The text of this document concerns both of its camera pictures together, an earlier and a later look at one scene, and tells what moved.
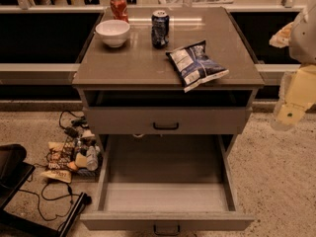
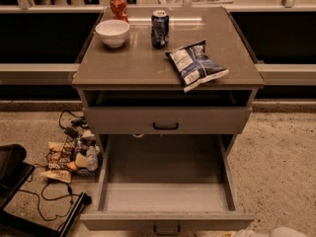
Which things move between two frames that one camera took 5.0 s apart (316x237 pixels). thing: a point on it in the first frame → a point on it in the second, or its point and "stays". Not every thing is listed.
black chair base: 14,172 stays
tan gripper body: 303,41 → 286,232
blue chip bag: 195,65 stays
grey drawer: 165,184 stays
